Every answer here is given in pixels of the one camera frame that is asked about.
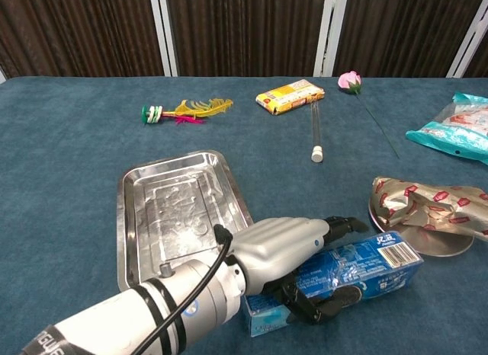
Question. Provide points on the pink artificial rose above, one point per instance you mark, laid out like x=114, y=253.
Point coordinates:
x=348, y=80

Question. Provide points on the gold red snack bag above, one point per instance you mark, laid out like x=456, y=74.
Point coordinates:
x=427, y=206

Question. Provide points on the blue felt table cover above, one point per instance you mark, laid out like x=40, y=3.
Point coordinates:
x=76, y=160

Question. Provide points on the glass tube white cap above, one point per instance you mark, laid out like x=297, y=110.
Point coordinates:
x=316, y=154

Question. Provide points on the yellow snack pack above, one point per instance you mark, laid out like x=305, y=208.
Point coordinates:
x=289, y=96

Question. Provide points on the round steel plate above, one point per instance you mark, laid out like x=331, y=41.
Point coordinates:
x=434, y=244

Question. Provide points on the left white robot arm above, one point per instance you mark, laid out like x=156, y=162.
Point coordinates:
x=114, y=317

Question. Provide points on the rectangular steel tray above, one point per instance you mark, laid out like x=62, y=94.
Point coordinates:
x=171, y=210

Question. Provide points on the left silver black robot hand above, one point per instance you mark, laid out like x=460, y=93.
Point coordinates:
x=278, y=242

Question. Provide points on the blue snack package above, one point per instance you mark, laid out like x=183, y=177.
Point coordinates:
x=366, y=267

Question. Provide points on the feather shuttlecock green base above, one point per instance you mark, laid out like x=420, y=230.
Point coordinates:
x=152, y=114

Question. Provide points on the brown partition panel white frame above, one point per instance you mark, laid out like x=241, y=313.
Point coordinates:
x=76, y=27
x=481, y=61
x=400, y=27
x=244, y=27

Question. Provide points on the teal clear snack bag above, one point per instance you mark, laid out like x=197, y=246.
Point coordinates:
x=450, y=136

